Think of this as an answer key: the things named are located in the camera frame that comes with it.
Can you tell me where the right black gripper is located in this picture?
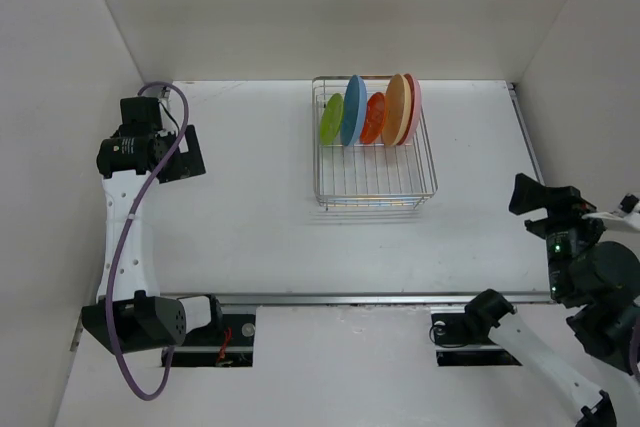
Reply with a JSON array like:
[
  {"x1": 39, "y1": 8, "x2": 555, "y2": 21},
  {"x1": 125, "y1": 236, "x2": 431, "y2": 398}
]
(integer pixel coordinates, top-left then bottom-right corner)
[{"x1": 508, "y1": 169, "x2": 619, "y2": 299}]

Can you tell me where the green plate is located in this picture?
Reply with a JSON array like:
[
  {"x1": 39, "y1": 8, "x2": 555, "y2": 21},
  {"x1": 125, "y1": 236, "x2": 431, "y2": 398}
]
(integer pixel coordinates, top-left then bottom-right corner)
[{"x1": 319, "y1": 93, "x2": 344, "y2": 145}]

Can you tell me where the blue plate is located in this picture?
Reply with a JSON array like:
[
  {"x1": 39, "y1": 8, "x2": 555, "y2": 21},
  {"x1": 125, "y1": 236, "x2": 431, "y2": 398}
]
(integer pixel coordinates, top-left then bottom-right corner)
[{"x1": 340, "y1": 75, "x2": 367, "y2": 146}]

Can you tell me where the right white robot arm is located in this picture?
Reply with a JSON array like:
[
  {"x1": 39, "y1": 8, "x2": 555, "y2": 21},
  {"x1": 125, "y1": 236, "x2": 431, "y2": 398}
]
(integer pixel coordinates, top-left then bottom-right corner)
[{"x1": 463, "y1": 173, "x2": 639, "y2": 426}]

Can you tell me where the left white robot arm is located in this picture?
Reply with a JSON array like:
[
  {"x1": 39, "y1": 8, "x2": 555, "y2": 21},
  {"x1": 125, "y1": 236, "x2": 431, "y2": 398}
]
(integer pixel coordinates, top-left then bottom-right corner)
[{"x1": 81, "y1": 96, "x2": 224, "y2": 353}]

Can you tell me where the pink plate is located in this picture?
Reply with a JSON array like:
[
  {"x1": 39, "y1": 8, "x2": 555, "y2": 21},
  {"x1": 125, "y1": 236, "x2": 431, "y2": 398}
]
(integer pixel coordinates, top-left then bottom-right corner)
[{"x1": 398, "y1": 73, "x2": 422, "y2": 145}]

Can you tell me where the tan beige plate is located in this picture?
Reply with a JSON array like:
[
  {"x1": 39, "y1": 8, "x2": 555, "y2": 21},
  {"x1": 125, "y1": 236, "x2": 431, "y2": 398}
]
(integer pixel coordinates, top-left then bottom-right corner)
[{"x1": 381, "y1": 74, "x2": 411, "y2": 147}]

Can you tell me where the orange plate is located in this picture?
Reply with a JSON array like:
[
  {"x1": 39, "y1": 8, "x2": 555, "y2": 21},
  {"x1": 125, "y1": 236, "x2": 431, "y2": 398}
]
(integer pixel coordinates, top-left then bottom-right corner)
[{"x1": 359, "y1": 92, "x2": 388, "y2": 145}]

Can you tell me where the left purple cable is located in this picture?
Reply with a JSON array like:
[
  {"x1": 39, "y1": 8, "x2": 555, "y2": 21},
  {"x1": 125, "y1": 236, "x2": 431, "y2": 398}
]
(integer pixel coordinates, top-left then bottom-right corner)
[{"x1": 105, "y1": 80, "x2": 190, "y2": 401}]

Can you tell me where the aluminium table rail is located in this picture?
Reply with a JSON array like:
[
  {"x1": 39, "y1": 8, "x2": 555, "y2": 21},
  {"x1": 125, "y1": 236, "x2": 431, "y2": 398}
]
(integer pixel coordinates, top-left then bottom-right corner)
[{"x1": 138, "y1": 80, "x2": 547, "y2": 308}]

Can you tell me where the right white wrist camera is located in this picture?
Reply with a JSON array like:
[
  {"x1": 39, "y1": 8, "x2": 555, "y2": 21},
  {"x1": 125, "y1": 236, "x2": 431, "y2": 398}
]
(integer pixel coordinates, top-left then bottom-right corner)
[{"x1": 583, "y1": 193, "x2": 640, "y2": 233}]

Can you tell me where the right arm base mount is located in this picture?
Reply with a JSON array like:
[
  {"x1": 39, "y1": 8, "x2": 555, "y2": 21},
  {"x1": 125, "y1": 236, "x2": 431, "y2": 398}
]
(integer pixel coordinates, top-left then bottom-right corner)
[{"x1": 429, "y1": 311, "x2": 520, "y2": 367}]

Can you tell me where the metal wire dish rack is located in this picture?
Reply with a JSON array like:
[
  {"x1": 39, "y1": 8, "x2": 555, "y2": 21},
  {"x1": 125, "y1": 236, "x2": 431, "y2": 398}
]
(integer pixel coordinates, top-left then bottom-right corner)
[{"x1": 312, "y1": 76, "x2": 438, "y2": 210}]

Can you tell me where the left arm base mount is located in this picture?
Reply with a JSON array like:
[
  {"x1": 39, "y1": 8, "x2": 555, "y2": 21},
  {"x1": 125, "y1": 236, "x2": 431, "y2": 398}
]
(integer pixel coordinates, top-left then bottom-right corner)
[{"x1": 171, "y1": 311, "x2": 256, "y2": 368}]

